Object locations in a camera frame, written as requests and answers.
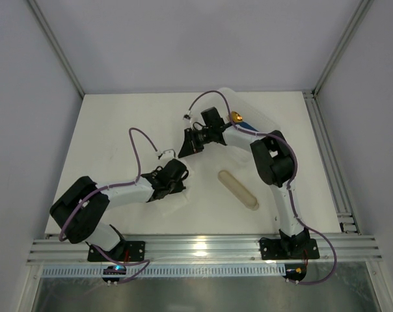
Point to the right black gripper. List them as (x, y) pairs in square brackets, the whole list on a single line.
[(194, 140)]

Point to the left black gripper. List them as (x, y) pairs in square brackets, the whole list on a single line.
[(170, 187)]

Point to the white paper napkin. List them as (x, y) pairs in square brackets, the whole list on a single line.
[(174, 202)]

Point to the oval wooden cutlery tray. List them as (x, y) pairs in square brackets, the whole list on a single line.
[(238, 190)]

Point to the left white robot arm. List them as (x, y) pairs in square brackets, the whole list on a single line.
[(78, 212)]

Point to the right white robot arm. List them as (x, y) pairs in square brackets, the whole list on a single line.
[(277, 167)]

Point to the gold cutlery in roll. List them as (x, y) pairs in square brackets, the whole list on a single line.
[(235, 117)]

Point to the white plastic basket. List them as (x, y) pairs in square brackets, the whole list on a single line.
[(252, 116)]

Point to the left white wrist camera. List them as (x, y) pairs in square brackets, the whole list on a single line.
[(167, 155)]

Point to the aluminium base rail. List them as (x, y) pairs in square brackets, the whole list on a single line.
[(190, 249)]

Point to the white slotted cable duct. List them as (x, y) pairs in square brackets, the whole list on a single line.
[(164, 270)]

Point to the right aluminium side rail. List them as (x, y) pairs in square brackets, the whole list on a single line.
[(342, 202)]

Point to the left aluminium frame post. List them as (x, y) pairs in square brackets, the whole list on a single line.
[(50, 37)]

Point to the aluminium frame post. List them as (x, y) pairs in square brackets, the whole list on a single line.
[(50, 37), (342, 44)]

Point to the right aluminium frame post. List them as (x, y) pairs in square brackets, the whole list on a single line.
[(342, 44)]

